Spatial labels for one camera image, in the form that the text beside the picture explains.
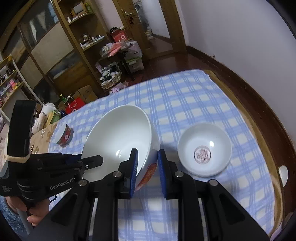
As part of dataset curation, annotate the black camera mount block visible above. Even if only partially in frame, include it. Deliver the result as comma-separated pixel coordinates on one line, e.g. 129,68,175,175
7,100,37,163

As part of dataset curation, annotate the wooden cabinet shelf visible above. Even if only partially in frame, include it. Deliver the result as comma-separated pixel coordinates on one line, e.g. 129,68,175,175
1,1,109,102

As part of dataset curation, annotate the small white bowl with sticker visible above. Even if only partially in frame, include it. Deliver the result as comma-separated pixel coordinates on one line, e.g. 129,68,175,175
177,123,232,177

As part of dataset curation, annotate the person's left hand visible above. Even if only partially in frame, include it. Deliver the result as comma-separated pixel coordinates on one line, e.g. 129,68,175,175
5,197,50,226

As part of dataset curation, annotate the red box on shelf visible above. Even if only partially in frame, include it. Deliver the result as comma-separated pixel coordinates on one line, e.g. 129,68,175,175
111,29,129,42

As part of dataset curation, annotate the red paper shopping bag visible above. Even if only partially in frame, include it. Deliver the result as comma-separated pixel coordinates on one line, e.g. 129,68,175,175
65,96,85,114

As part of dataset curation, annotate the wooden door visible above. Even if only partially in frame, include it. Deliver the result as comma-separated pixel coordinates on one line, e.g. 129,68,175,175
113,0,186,59

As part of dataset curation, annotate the blue plaid cloth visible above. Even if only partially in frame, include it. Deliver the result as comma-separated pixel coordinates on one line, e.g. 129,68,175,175
48,69,275,240

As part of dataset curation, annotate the large white bowl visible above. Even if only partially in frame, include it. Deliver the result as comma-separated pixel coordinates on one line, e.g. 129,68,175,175
82,104,160,191

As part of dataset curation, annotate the white plush toy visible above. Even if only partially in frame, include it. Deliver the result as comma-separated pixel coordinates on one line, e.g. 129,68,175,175
32,103,57,135

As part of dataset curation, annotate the white round object at edge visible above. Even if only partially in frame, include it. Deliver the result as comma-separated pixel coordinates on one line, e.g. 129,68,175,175
278,165,288,188

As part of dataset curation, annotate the wicker basket with toys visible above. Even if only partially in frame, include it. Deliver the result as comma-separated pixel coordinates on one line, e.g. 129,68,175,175
100,65,122,90

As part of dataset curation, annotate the brown floral blanket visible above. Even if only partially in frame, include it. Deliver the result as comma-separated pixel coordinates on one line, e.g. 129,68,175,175
30,122,57,154

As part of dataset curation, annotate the white open shelf rack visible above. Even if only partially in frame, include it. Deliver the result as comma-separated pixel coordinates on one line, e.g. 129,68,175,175
1,54,43,123

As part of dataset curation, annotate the black side table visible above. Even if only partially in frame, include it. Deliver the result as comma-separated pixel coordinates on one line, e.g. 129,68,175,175
97,46,144,81

